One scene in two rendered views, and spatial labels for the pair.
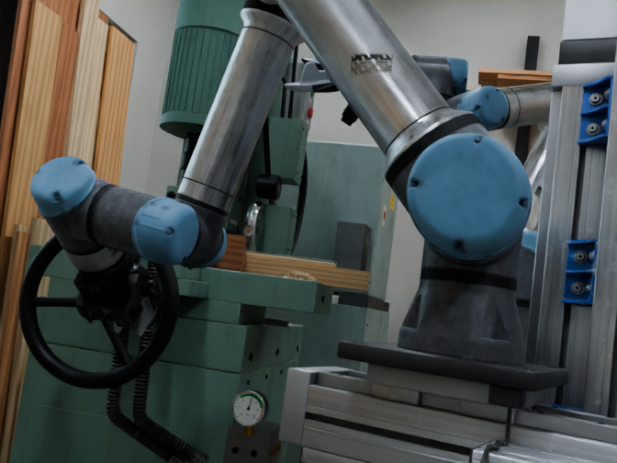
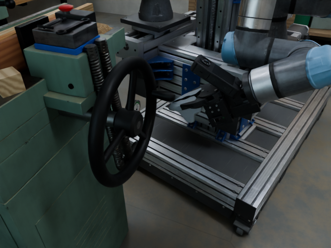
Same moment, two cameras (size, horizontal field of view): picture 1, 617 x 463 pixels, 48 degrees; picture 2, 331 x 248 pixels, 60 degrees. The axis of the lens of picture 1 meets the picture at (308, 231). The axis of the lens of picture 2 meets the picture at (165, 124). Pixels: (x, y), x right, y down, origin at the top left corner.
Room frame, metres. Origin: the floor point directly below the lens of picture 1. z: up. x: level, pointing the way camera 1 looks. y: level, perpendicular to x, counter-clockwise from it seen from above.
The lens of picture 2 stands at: (1.04, 0.83, 1.18)
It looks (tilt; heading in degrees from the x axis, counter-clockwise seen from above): 36 degrees down; 279
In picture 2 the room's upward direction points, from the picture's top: straight up
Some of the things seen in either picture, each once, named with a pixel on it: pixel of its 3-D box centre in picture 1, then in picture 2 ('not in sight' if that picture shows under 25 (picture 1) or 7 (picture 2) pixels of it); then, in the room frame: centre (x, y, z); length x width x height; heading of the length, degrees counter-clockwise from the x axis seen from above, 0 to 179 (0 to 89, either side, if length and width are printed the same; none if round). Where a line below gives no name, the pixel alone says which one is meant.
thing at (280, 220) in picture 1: (274, 231); not in sight; (1.68, 0.08, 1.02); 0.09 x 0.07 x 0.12; 79
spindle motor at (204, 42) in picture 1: (208, 69); not in sight; (1.53, 0.27, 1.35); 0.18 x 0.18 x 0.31
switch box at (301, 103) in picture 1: (299, 97); not in sight; (1.82, 0.07, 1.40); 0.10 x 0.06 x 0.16; 169
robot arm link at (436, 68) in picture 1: (439, 77); not in sight; (1.33, -0.21, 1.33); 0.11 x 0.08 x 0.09; 79
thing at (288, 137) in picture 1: (286, 152); not in sight; (1.71, 0.08, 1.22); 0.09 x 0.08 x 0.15; 169
